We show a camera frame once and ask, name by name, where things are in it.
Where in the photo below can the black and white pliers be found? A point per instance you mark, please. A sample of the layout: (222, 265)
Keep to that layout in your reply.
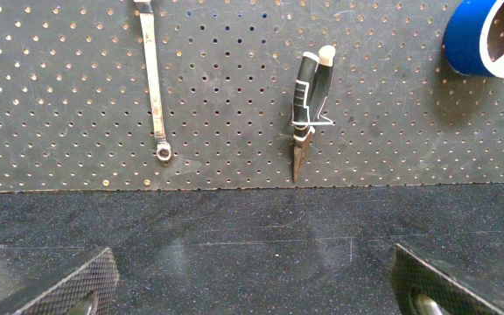
(305, 96)

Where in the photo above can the metal hook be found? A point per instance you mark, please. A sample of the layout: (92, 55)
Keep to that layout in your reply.
(322, 123)

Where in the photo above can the wrench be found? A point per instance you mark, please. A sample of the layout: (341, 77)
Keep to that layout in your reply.
(154, 87)

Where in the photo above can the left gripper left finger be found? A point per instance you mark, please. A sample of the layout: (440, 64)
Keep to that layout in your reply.
(86, 284)

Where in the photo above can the black pegboard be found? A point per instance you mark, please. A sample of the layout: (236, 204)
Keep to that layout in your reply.
(234, 109)

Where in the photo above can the roll of blue tape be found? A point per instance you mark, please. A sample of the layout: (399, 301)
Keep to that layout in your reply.
(466, 39)

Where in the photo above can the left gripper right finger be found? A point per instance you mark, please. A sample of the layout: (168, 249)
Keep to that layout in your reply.
(422, 284)

